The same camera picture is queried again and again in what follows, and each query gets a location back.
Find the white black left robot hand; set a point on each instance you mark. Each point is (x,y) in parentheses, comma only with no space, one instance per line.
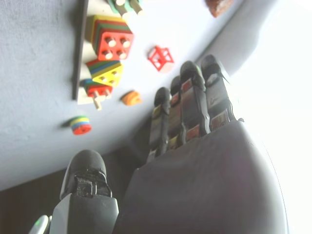
(195,190)

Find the striped round disc stack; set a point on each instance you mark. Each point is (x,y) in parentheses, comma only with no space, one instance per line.
(81,128)

